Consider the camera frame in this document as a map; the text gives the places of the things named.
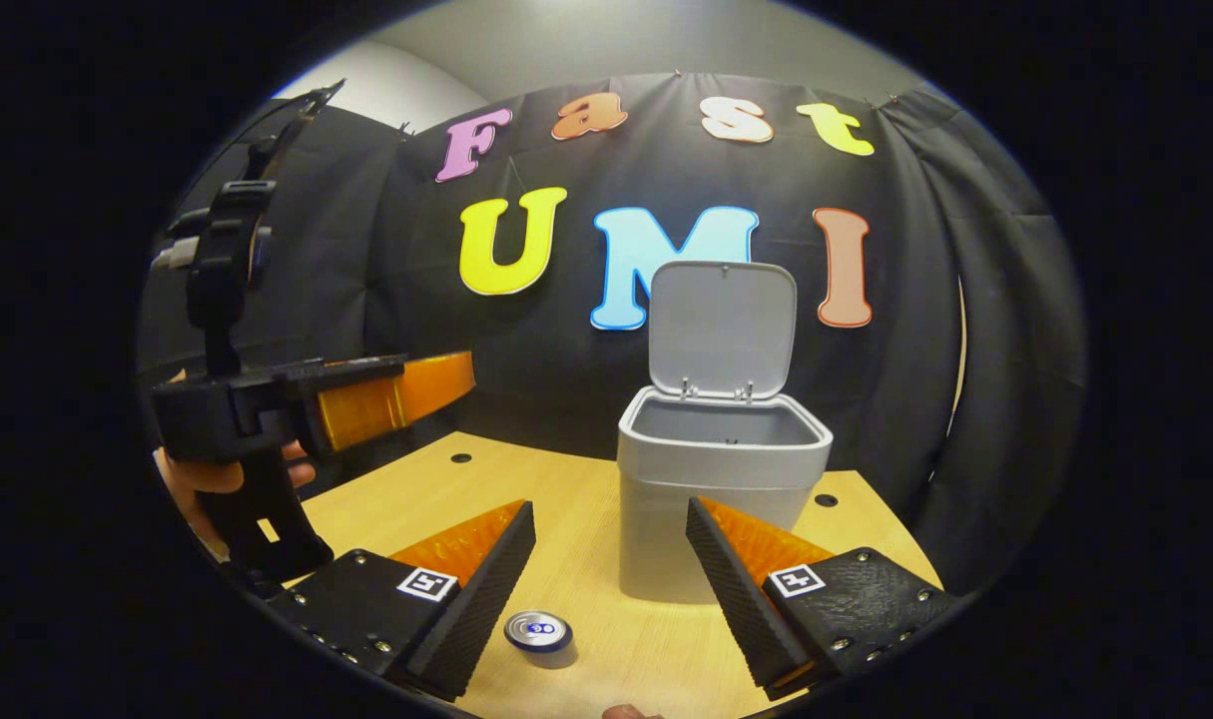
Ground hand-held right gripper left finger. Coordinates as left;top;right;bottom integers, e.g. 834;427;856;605
267;499;537;703

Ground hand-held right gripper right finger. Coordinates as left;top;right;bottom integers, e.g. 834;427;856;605
686;496;958;702

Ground silver blue pop can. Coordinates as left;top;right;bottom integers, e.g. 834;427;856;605
503;610;577;668

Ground white desktop garbage bin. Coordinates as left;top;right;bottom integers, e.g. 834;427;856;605
617;261;835;605

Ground wooden desktop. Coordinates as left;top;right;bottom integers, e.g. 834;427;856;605
267;431;946;719

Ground black backdrop cloth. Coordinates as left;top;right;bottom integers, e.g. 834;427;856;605
137;72;1086;600

